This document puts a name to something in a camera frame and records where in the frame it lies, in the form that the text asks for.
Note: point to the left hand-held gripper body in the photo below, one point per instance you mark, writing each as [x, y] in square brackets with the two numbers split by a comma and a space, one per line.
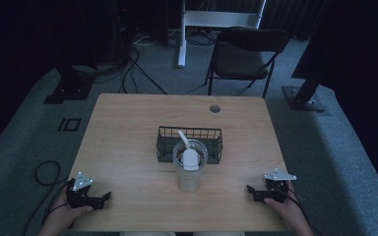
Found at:
[78, 193]

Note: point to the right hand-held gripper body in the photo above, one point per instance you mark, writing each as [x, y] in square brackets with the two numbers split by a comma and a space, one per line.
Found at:
[277, 188]

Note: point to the white cup with clear lid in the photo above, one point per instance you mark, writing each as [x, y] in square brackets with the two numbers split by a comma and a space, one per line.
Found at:
[190, 173]

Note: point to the person's right hand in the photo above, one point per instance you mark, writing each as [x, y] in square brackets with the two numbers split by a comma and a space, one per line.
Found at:
[288, 213]

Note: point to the person's left hand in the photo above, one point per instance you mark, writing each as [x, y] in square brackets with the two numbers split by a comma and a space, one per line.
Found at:
[62, 216]

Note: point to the white plastic utensil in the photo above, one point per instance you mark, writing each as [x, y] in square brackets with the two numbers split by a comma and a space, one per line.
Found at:
[182, 137]

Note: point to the grey table grommet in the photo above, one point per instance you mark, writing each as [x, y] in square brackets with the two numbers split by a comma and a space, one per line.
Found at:
[215, 108]

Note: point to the black folding chair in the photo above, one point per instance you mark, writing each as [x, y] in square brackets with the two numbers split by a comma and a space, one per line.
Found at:
[239, 60]

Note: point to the black stand with base plate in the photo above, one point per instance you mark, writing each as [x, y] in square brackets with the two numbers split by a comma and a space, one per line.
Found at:
[303, 95]
[70, 87]

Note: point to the white desk frame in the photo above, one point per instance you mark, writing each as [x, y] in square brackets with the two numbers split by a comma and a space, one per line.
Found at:
[216, 18]

